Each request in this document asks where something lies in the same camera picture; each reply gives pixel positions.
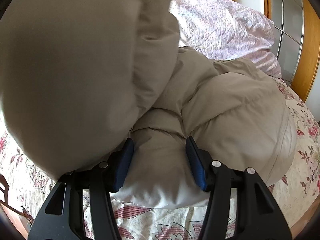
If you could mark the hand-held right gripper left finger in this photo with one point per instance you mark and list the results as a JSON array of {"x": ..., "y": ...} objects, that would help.
[{"x": 122, "y": 165}]

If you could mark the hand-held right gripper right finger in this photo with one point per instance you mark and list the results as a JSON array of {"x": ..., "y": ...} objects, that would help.
[{"x": 196, "y": 165}]

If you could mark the white puffer jacket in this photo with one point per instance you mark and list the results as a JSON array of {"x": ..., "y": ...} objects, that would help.
[{"x": 212, "y": 105}]

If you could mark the floral bed sheet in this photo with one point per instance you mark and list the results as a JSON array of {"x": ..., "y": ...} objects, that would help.
[{"x": 295, "y": 192}]

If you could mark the dark wooden chair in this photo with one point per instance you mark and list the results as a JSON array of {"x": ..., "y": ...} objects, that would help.
[{"x": 3, "y": 187}]

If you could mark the lilac crinkled pillow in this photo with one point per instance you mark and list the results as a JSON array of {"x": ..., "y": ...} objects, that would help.
[{"x": 220, "y": 30}]

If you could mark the wooden framed glass door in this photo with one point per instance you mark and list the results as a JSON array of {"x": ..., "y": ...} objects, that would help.
[{"x": 287, "y": 30}]

